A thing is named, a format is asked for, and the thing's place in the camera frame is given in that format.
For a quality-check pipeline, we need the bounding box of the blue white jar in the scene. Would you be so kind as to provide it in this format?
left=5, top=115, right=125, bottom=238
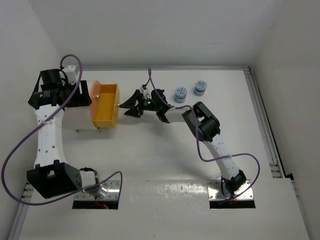
left=174, top=86, right=187, bottom=104
left=193, top=80, right=207, bottom=97

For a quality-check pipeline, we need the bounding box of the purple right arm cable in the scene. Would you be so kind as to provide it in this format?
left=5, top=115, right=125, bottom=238
left=147, top=67, right=261, bottom=201

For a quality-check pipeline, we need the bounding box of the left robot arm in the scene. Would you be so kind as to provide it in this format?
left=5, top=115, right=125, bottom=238
left=26, top=65, right=101, bottom=199

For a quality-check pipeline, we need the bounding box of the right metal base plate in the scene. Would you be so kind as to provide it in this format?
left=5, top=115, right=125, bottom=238
left=207, top=179, right=255, bottom=201

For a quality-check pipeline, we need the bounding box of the orange drawer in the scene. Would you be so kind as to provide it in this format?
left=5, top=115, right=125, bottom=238
left=88, top=80, right=101, bottom=121

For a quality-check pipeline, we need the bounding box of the cream cabinet with legs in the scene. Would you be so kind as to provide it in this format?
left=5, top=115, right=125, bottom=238
left=63, top=79, right=101, bottom=132

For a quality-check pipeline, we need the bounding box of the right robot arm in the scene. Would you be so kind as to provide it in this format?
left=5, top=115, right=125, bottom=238
left=119, top=89, right=247, bottom=196

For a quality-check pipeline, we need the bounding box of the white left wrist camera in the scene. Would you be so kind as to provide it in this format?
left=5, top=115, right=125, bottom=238
left=62, top=65, right=79, bottom=85

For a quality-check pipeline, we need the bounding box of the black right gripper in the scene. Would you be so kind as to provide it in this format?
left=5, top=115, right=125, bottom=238
left=121, top=89, right=160, bottom=118

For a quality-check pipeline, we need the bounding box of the yellow bottom drawer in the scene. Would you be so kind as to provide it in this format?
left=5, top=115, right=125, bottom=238
left=92, top=83, right=120, bottom=129

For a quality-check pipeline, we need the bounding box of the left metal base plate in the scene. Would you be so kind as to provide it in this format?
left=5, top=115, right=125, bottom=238
left=73, top=180, right=121, bottom=202

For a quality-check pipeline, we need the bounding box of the metal base plate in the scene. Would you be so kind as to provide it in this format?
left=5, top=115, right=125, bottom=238
left=73, top=180, right=121, bottom=202
left=207, top=179, right=255, bottom=201

